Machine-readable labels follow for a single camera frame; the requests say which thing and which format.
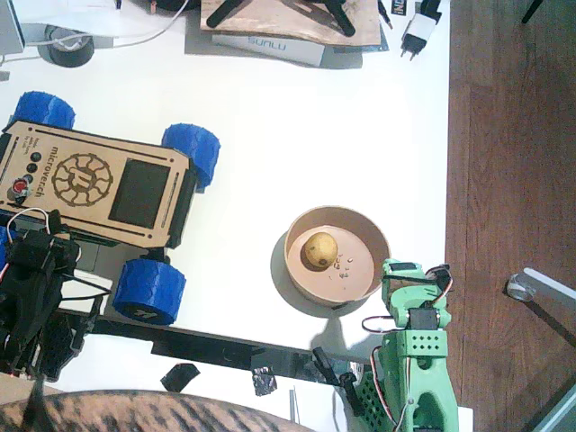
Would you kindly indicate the yellow-brown round fruit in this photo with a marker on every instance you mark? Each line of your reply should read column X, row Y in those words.
column 319, row 249

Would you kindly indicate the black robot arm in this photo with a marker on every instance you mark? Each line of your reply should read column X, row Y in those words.
column 31, row 315

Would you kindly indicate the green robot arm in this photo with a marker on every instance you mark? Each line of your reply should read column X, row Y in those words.
column 427, row 373

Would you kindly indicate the brown paper bowl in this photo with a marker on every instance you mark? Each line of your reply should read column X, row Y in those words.
column 355, row 279

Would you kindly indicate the wooden microrover chassis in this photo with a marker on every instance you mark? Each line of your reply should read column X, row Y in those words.
column 45, row 211

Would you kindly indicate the grey caster furniture leg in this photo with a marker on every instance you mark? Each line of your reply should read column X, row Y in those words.
column 546, row 281

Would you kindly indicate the crumpled black tape piece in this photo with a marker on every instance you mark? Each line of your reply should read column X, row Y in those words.
column 264, row 382

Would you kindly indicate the long black mounting bar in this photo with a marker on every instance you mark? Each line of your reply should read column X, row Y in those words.
column 216, row 348

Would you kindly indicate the flat black tape piece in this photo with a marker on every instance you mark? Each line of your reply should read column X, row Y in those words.
column 180, row 377

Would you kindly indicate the brown striped garment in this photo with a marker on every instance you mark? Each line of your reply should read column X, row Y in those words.
column 135, row 416

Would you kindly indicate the black tape roll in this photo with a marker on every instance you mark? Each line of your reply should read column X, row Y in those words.
column 83, row 56

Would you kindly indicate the light grey device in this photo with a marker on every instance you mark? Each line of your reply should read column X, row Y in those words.
column 11, row 27

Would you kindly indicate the white black power adapter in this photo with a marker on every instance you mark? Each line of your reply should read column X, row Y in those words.
column 420, row 26

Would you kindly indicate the white SUNLU box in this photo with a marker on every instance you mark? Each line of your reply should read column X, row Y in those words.
column 270, row 47

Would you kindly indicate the black stand leg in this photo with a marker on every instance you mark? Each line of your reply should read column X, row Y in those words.
column 343, row 20
column 220, row 15

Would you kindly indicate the black printed label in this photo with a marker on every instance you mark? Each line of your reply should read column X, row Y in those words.
column 398, row 6

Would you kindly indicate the black plug adapter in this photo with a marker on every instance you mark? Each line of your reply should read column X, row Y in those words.
column 432, row 8

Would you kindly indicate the plywood board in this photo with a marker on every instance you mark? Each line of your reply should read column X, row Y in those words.
column 288, row 22

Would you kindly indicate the black furniture leg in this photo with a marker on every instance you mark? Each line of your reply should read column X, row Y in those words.
column 532, row 10

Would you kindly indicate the grey metal frame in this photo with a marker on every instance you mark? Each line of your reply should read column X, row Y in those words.
column 562, row 414

